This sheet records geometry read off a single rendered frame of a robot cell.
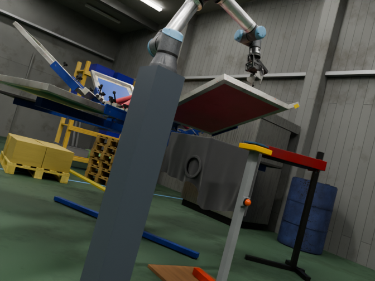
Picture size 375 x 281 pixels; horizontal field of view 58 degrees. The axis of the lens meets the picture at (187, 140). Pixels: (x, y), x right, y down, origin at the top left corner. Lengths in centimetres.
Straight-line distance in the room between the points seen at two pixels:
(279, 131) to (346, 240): 186
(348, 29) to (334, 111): 144
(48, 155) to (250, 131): 295
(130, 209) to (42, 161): 348
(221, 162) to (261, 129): 316
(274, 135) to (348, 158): 116
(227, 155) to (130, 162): 68
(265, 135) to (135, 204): 377
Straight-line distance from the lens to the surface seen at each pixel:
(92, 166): 624
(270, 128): 536
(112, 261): 178
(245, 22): 213
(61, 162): 517
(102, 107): 234
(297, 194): 497
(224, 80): 200
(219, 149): 206
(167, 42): 181
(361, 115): 586
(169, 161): 236
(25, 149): 504
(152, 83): 170
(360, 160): 568
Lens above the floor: 79
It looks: 3 degrees up
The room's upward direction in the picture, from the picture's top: 15 degrees clockwise
